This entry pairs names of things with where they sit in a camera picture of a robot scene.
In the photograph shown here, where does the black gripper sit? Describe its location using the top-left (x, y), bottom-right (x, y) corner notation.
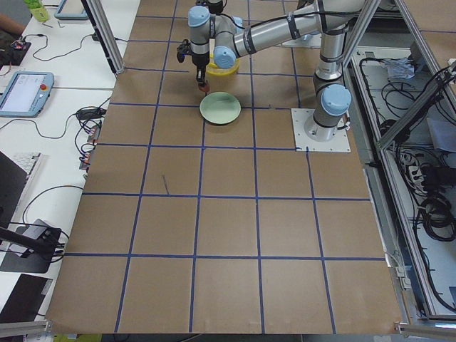
top-left (177, 39), bottom-right (209, 84)

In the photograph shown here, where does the brown bun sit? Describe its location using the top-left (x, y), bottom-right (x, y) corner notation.
top-left (198, 83), bottom-right (209, 93)

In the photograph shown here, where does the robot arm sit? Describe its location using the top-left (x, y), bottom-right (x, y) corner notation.
top-left (177, 1), bottom-right (366, 130)
top-left (195, 0), bottom-right (227, 14)

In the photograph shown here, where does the bottom yellow steamer layer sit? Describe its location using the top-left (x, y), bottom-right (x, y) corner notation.
top-left (206, 53), bottom-right (239, 76)

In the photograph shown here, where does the light green plate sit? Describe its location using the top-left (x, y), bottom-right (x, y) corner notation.
top-left (199, 92), bottom-right (241, 125)

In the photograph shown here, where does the blue teach pendant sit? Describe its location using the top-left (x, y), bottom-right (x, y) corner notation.
top-left (1, 71), bottom-right (54, 118)
top-left (54, 0), bottom-right (88, 21)

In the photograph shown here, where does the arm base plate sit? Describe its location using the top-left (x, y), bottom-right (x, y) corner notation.
top-left (291, 108), bottom-right (351, 153)

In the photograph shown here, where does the aluminium frame post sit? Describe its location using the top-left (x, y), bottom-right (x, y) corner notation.
top-left (81, 0), bottom-right (125, 75)

